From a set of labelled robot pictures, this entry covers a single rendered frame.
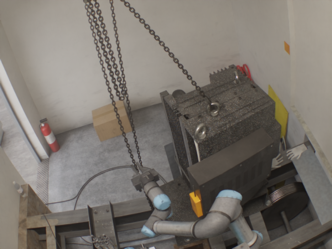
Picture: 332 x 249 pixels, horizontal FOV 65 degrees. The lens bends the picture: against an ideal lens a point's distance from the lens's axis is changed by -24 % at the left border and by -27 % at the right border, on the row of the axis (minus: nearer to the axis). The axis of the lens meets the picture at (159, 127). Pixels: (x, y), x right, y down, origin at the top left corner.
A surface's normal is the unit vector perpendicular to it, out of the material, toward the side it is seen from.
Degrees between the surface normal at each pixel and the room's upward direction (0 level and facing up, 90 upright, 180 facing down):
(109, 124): 90
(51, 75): 90
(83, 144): 0
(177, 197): 0
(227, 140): 90
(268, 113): 90
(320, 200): 0
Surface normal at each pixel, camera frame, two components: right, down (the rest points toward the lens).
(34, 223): -0.20, -0.72
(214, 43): 0.18, 0.65
